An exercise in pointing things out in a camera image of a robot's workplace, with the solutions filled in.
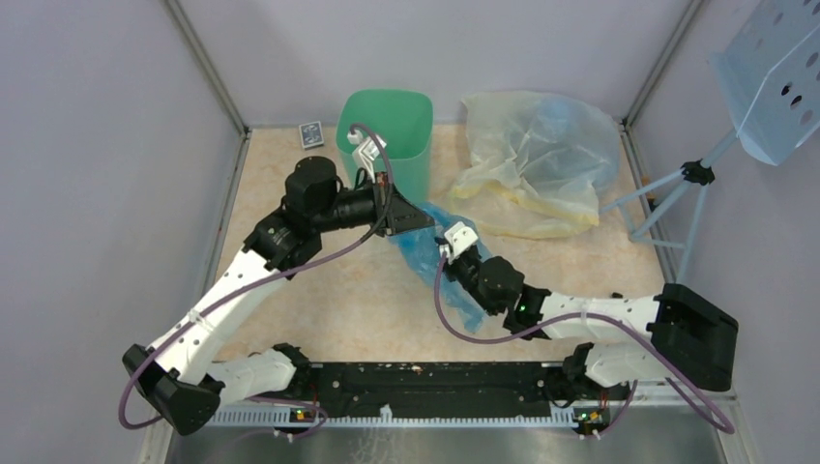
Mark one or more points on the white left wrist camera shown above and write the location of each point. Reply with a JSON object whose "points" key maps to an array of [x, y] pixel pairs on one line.
{"points": [[366, 151]]}

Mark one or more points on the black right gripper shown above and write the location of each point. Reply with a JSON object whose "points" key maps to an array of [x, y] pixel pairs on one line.
{"points": [[450, 267]]}

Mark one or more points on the light blue tripod stand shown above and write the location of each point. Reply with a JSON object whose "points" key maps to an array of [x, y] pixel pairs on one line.
{"points": [[696, 174]]}

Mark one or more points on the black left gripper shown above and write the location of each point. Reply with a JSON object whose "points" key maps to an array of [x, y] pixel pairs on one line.
{"points": [[393, 212]]}

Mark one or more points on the white cable duct strip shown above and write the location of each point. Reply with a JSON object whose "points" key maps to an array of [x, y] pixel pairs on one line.
{"points": [[279, 416]]}

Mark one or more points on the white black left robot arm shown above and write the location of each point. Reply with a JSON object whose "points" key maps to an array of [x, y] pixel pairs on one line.
{"points": [[178, 374]]}

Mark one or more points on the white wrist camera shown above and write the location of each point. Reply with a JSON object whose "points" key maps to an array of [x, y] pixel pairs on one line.
{"points": [[456, 239], [366, 151]]}

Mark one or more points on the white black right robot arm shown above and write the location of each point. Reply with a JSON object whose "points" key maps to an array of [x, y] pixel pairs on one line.
{"points": [[675, 333]]}

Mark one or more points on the green plastic trash bin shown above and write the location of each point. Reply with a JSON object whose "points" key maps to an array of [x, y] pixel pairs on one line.
{"points": [[403, 119]]}

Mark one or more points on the clear yellow-edged plastic bag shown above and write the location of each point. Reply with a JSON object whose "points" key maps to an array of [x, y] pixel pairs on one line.
{"points": [[538, 164]]}

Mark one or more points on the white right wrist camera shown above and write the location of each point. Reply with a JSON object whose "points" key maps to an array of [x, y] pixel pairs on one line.
{"points": [[456, 239]]}

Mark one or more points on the blue playing card box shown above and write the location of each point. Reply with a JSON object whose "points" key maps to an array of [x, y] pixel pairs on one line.
{"points": [[311, 135]]}

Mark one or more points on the perforated light blue panel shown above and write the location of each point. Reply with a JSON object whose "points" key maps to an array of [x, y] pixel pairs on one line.
{"points": [[768, 76]]}

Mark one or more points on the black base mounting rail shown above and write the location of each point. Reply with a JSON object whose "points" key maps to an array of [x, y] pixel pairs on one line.
{"points": [[443, 390]]}

